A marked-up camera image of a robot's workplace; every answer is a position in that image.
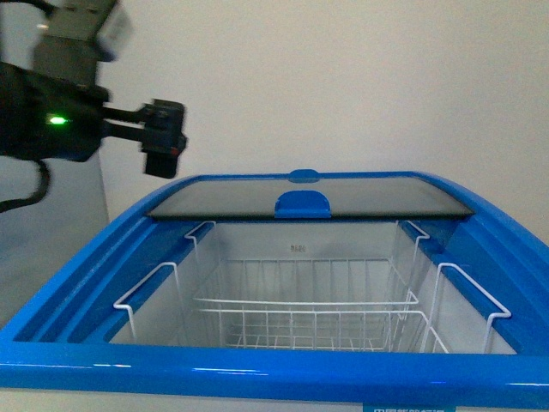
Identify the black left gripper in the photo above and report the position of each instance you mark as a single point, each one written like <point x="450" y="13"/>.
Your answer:
<point x="158" y="126"/>

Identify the white wire freezer basket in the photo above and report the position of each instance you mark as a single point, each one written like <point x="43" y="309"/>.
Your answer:
<point x="356" y="287"/>

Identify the white blue chest freezer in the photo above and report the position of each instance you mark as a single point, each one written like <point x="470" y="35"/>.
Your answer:
<point x="58" y="348"/>

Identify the blue energy label sticker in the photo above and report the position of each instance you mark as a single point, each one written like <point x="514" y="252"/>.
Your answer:
<point x="379" y="407"/>

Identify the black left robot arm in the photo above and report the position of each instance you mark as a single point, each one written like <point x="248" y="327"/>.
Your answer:
<point x="56" y="110"/>

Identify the glass sliding freezer lid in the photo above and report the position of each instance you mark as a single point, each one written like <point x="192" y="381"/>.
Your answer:
<point x="378" y="198"/>

